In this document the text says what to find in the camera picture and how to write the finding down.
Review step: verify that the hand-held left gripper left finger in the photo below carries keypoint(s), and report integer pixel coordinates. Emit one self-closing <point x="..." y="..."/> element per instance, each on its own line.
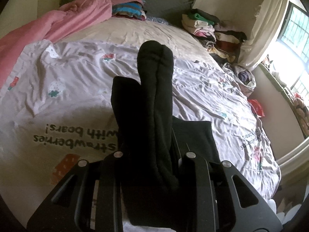
<point x="106" y="186"/>

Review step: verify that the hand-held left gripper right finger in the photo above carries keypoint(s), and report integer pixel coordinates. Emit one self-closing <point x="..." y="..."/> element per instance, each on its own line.
<point x="200" y="193"/>

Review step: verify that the black sock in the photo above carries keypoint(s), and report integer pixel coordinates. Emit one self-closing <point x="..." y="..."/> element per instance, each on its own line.
<point x="149" y="101"/>

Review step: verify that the plastic bag of clothes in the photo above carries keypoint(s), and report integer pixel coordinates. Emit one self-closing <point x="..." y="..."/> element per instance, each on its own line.
<point x="243" y="77"/>

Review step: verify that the pile of assorted clothes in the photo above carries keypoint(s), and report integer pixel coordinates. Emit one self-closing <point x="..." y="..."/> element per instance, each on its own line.
<point x="200" y="24"/>

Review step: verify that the stack of colourful folded clothes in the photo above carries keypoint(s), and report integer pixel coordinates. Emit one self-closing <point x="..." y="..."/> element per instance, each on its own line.
<point x="128" y="11"/>

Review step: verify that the white printed quilt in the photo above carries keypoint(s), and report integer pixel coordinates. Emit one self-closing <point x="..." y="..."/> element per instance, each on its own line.
<point x="60" y="106"/>

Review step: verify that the red cloth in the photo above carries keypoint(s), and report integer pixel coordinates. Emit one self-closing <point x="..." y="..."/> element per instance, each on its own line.
<point x="256" y="106"/>

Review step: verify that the patterned cloth on sill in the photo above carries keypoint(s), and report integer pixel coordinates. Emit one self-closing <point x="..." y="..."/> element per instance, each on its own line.
<point x="300" y="108"/>

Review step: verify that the beige bed sheet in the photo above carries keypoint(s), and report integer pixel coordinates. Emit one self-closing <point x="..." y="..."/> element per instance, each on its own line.
<point x="144" y="32"/>

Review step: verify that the pink blanket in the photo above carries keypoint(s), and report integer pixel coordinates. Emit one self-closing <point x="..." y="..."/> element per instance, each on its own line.
<point x="36" y="29"/>

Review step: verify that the light blue patterned cloth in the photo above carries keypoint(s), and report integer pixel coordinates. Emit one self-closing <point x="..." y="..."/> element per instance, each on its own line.
<point x="157" y="19"/>

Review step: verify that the cream curtain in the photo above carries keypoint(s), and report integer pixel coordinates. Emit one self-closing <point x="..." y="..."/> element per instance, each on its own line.
<point x="268" y="24"/>

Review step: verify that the grey headboard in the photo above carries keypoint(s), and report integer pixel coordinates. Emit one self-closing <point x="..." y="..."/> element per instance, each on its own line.
<point x="164" y="2"/>

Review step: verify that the window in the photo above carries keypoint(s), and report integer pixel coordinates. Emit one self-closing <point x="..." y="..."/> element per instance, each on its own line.
<point x="297" y="24"/>

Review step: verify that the white wardrobe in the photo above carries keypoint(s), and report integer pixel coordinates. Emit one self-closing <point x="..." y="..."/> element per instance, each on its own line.
<point x="41" y="2"/>

